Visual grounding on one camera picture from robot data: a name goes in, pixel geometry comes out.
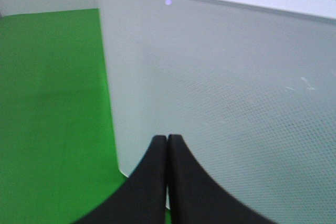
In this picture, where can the white microwave door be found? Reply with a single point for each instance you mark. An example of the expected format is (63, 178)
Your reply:
(249, 84)

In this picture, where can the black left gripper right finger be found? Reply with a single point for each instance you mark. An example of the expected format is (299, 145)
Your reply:
(195, 197)

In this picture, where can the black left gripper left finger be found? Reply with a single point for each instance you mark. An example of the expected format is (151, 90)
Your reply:
(142, 197)

